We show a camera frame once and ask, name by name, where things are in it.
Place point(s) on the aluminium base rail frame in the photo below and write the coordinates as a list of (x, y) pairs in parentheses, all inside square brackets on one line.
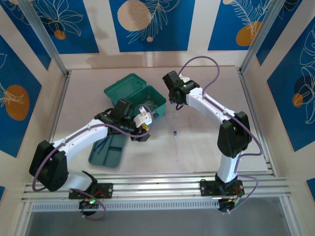
[(157, 184)]

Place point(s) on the right black controller board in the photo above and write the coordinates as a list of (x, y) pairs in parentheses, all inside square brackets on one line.
[(225, 206)]

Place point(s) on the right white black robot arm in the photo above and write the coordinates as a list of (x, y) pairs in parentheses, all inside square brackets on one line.
[(209, 105)]

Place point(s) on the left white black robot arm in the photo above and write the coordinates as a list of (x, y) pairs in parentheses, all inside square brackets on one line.
[(78, 137)]

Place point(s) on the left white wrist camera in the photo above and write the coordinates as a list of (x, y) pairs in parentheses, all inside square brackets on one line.
[(142, 118)]

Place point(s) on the green plastic toolbox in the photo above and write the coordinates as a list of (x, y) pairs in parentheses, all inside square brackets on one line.
[(123, 87)]

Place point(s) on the green plastic tray insert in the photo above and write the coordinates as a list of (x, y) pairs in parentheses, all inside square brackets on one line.
[(110, 157)]

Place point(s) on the aluminium frame post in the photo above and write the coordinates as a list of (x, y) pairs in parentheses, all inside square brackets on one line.
[(44, 34), (265, 32)]

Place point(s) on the blue plastic tweezers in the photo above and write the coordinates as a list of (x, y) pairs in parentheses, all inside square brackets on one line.
[(101, 147)]

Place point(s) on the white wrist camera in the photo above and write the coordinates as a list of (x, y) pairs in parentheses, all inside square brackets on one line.
[(184, 79), (142, 118)]

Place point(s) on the aluminium table side rail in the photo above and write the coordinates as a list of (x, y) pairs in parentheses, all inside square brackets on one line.
[(248, 98), (61, 103)]

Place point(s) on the left black controller board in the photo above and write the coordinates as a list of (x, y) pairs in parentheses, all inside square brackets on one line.
[(86, 205)]

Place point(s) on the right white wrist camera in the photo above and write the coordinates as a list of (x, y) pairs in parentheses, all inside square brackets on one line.
[(184, 79)]

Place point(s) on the black controller board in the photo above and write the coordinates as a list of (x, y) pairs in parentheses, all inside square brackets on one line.
[(86, 205), (225, 206)]

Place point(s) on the grey metal panel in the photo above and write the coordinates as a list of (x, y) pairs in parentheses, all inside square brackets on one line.
[(157, 223)]

